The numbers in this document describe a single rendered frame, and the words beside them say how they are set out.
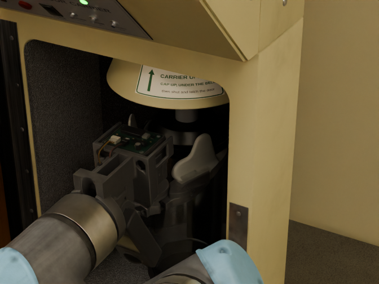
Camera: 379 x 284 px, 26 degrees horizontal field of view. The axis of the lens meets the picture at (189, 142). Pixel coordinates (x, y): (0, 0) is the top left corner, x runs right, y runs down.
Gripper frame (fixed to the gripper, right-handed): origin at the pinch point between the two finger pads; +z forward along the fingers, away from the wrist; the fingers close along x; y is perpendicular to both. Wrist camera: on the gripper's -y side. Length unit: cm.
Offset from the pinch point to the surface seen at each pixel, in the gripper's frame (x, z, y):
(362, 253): -16.4, 25.0, -29.1
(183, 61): -5.7, -9.7, 17.1
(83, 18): 2.8, -14.2, 21.9
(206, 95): -6.1, -5.7, 11.4
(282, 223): -13.9, -1.7, -5.9
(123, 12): -3.8, -16.7, 24.7
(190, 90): -4.7, -6.5, 12.0
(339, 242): -12.2, 26.2, -29.1
